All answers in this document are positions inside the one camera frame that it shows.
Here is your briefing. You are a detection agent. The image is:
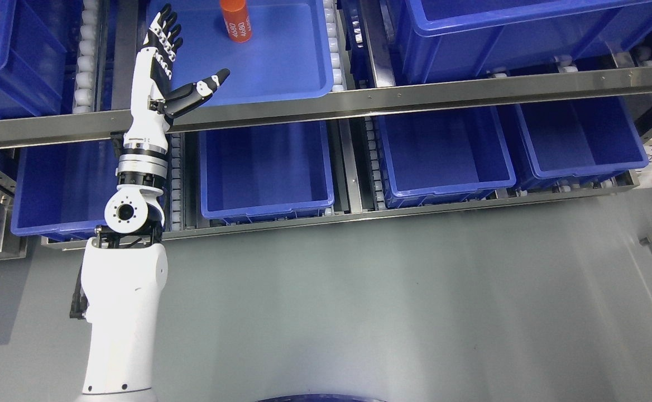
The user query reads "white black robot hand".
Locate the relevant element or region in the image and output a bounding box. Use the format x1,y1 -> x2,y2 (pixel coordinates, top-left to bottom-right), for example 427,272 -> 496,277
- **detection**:
123,3 -> 231,151

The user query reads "orange cylindrical capacitor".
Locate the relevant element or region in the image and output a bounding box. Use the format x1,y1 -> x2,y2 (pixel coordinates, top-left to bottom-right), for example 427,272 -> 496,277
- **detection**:
219,0 -> 252,43

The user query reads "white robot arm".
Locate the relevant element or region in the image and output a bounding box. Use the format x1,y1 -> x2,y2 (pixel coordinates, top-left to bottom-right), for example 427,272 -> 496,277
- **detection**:
76,118 -> 169,401

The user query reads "blue bin lower left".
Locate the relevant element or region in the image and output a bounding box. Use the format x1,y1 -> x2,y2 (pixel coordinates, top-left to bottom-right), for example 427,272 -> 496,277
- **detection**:
11,140 -> 170,242

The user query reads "blue bin lower middle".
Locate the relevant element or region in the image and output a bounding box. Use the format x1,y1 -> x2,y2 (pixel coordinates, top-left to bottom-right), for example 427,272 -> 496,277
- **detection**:
198,121 -> 335,224

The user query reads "blue bin upper left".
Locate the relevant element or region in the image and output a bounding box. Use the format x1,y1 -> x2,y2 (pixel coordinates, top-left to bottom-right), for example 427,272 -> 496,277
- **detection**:
0,1 -> 80,119

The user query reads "blue tray bin upper middle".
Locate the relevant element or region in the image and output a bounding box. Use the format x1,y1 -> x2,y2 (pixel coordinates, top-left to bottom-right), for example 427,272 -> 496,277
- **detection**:
171,1 -> 334,106

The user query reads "blue bin upper right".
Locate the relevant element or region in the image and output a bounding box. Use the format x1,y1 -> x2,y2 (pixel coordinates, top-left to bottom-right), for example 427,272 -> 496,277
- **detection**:
388,1 -> 652,84

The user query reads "blue bin lower far right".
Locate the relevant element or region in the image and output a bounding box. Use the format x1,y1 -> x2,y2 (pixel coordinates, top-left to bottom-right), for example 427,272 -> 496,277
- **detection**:
499,97 -> 649,190

